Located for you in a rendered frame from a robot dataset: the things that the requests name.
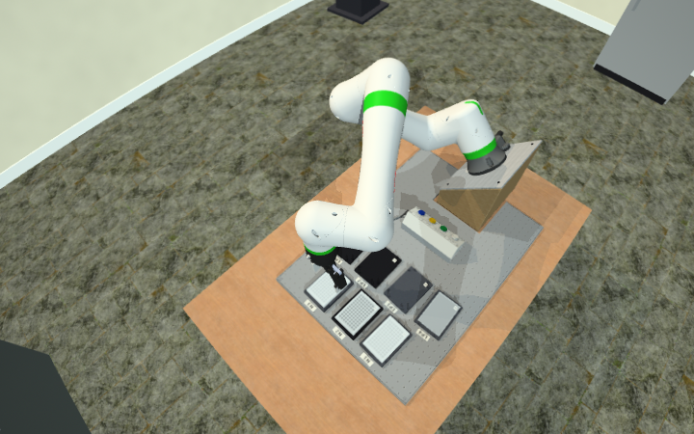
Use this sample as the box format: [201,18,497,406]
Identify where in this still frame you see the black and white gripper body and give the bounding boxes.
[313,257,336,269]

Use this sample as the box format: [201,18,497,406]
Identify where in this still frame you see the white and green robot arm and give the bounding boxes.
[295,58,510,263]

